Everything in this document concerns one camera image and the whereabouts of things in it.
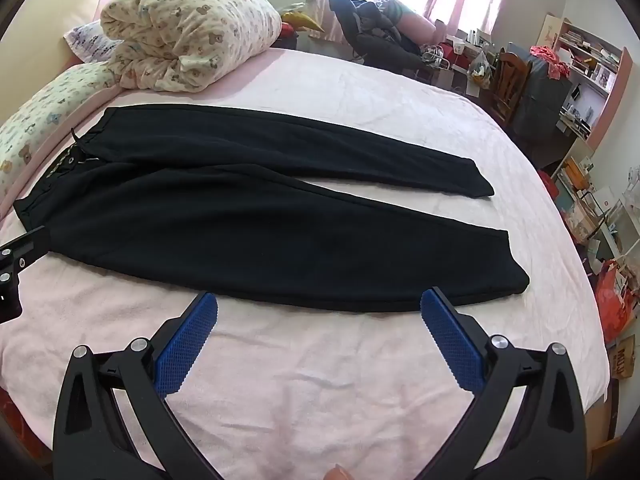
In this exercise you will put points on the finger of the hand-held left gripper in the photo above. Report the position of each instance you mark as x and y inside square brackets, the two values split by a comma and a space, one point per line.
[30, 247]

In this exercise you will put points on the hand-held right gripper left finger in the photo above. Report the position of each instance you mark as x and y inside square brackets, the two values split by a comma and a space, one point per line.
[187, 345]

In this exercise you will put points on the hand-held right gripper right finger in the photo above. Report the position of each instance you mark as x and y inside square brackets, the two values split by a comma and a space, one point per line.
[450, 345]

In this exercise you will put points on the black pants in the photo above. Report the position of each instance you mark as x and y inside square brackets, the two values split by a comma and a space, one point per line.
[200, 210]

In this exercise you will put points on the person's right hand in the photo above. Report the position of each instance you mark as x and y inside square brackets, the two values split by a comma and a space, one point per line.
[340, 474]

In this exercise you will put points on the bear print pillow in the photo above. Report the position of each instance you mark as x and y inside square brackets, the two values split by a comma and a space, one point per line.
[45, 110]

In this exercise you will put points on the orange plastic bag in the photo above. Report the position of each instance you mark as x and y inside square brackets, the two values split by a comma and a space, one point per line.
[615, 305]

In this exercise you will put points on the cardboard box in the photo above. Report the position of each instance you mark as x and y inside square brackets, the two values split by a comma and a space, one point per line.
[624, 357]

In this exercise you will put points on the white box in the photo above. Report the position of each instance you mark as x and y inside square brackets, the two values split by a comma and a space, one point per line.
[602, 210]

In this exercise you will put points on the orange box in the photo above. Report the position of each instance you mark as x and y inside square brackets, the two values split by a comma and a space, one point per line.
[572, 172]

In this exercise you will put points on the purple print pillow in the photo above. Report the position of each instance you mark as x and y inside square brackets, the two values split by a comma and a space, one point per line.
[87, 40]

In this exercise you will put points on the yellow pink headboard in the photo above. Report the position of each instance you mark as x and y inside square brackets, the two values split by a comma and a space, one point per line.
[45, 25]

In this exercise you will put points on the grey furniture cover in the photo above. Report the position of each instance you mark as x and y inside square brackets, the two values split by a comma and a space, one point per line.
[545, 100]

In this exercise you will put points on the white paper bag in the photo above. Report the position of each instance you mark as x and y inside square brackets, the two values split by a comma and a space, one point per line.
[452, 80]

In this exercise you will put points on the bear print rolled quilt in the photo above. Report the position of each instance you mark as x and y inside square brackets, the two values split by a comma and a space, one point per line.
[190, 25]

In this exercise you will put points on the wooden chair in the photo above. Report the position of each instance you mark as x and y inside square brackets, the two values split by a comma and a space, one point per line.
[515, 75]

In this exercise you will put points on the clear plastic bag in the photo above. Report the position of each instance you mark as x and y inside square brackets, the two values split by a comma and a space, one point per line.
[481, 67]

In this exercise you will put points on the pink bookshelf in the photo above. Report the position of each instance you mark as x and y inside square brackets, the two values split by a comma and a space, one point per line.
[612, 105]

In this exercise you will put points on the red box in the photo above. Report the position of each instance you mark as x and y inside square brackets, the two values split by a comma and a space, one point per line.
[452, 53]

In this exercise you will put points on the red cloth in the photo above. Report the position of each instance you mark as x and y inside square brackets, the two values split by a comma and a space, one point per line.
[550, 57]

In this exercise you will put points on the pink green cushion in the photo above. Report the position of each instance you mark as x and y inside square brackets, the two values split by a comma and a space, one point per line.
[425, 25]

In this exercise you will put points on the red soft toy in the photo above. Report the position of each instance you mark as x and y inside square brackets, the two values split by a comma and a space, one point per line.
[289, 35]

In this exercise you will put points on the yellow plush toy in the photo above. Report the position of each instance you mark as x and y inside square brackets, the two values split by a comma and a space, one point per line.
[305, 20]

